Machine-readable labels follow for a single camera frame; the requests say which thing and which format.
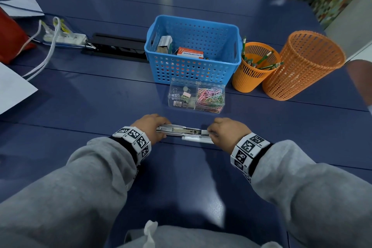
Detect person's left hand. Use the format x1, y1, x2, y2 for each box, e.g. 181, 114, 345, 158
130, 114, 171, 145

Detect person's right hand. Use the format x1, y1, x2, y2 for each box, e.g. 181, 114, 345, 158
207, 117, 252, 155

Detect silver stapler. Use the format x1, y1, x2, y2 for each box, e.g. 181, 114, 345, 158
156, 124, 215, 144

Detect person's left forearm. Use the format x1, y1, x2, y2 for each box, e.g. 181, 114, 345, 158
0, 136, 138, 248

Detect person's right forearm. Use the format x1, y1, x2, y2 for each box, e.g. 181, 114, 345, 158
251, 139, 372, 248

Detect pile of pastel paper clips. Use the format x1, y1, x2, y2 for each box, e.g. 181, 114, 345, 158
196, 88, 225, 112

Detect right wrist marker band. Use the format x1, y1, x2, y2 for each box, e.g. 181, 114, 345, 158
230, 132, 274, 184

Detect wrist marker band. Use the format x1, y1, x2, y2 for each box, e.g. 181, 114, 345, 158
230, 132, 274, 184
109, 126, 152, 166

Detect clear compartment box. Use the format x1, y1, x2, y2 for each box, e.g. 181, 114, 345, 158
168, 77, 226, 114

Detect pile of binder clips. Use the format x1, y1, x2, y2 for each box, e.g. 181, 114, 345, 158
170, 87, 196, 108

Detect small orange mesh cup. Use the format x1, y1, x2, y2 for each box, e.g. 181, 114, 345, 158
232, 42, 282, 93

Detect left wrist marker band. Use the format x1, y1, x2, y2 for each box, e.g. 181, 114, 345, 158
109, 126, 152, 166

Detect orange staple box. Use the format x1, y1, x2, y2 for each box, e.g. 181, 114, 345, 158
176, 47, 204, 59

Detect bunch of green pencils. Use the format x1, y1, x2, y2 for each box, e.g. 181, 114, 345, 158
241, 36, 284, 70

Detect blue perforated plastic basket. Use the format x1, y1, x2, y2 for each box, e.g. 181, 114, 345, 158
144, 15, 243, 86

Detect white small box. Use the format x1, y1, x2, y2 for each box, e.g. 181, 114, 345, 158
157, 36, 173, 54

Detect person's grey trousers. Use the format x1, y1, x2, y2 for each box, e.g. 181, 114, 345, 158
118, 225, 283, 248

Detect large orange mesh cup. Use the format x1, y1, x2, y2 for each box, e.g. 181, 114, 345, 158
262, 30, 346, 101

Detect white power strip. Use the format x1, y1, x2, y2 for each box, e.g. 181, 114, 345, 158
43, 32, 88, 47

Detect white paper sheet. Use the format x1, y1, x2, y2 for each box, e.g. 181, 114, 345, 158
0, 62, 39, 115
0, 0, 45, 17

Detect red bag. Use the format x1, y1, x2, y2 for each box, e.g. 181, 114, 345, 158
0, 7, 37, 65

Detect white drawstring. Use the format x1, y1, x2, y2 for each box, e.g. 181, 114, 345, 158
143, 220, 158, 248

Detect black cable tray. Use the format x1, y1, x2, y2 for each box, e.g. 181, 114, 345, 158
81, 33, 149, 63

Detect white cable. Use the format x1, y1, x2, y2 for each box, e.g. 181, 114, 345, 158
17, 17, 61, 81

